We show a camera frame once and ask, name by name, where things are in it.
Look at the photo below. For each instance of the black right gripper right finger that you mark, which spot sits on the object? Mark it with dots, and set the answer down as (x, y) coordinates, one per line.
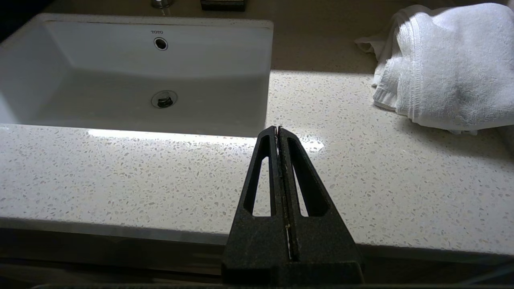
(321, 245)

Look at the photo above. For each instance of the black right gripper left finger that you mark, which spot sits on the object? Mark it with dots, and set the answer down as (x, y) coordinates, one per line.
(257, 245)

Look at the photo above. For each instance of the chrome sink drain plug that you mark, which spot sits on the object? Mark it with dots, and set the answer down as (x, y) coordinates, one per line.
(164, 99)

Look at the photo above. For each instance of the white terry towel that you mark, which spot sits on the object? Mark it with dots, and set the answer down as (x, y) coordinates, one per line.
(449, 68)

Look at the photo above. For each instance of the white ceramic sink basin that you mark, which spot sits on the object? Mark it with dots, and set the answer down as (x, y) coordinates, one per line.
(120, 72)

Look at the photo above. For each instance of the black soap dish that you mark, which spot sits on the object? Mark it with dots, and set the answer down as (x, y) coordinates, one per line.
(223, 5)

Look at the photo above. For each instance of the chrome faucet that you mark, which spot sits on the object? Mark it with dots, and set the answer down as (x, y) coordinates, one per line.
(162, 3)

